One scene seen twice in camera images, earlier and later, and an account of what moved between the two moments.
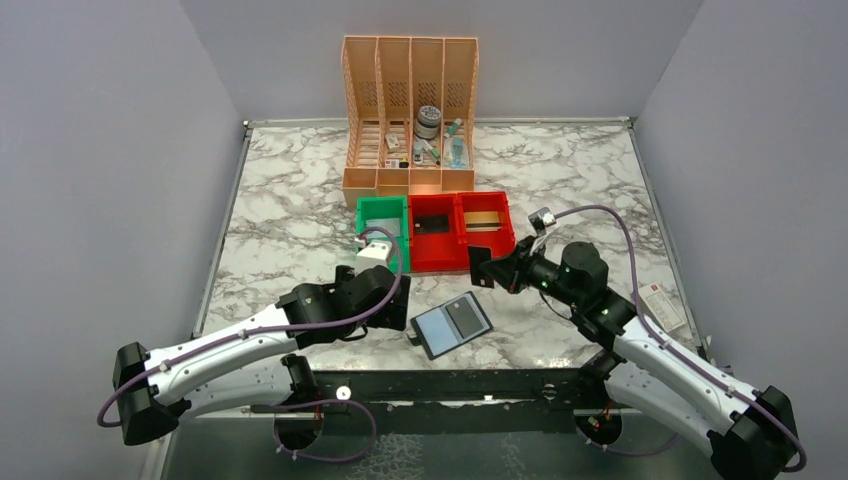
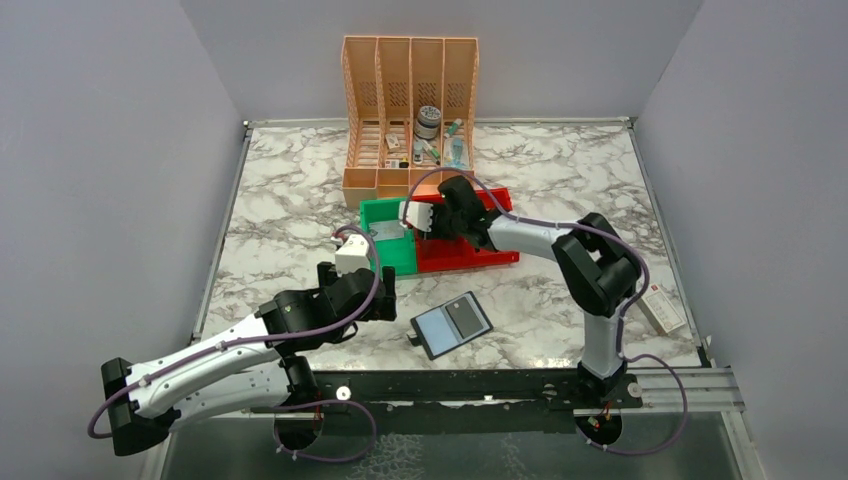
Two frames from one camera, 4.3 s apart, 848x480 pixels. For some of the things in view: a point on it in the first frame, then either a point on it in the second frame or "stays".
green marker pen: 433,151 stays
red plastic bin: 441,252 stays
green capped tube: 457,122 stays
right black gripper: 502,269 → 436,221
